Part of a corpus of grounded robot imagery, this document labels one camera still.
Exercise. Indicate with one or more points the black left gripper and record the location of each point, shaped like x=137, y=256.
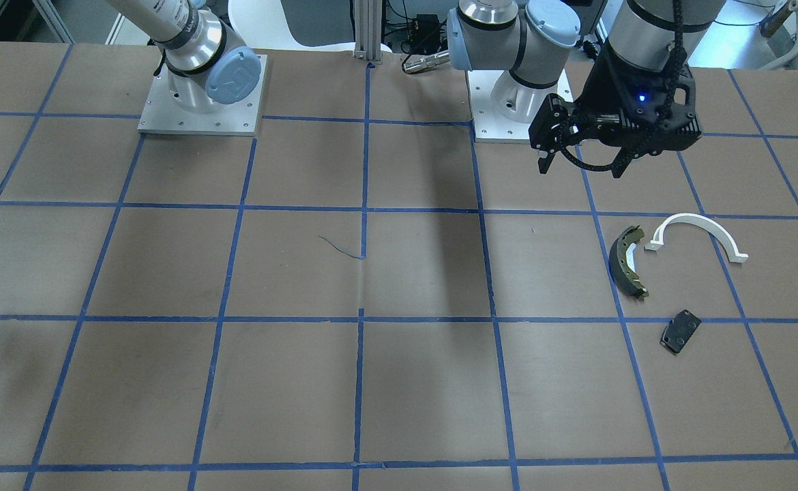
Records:
x=606, y=89

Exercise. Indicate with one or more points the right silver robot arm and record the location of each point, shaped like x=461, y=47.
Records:
x=196, y=44

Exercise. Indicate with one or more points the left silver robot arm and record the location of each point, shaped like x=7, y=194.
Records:
x=532, y=42

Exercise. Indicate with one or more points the olive brake shoe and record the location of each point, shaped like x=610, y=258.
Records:
x=622, y=263

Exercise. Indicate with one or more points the black brake pad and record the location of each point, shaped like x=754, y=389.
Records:
x=679, y=330

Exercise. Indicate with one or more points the silver metal flashlight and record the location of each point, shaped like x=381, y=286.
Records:
x=426, y=63

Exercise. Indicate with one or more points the white plastic chair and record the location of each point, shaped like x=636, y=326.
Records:
x=263, y=24

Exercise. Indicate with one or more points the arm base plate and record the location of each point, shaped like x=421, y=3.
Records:
x=176, y=106
x=488, y=129

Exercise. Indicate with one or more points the white curved plastic bracket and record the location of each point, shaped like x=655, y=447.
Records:
x=711, y=227

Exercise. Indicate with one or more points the aluminium frame post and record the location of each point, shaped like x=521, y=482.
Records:
x=367, y=30

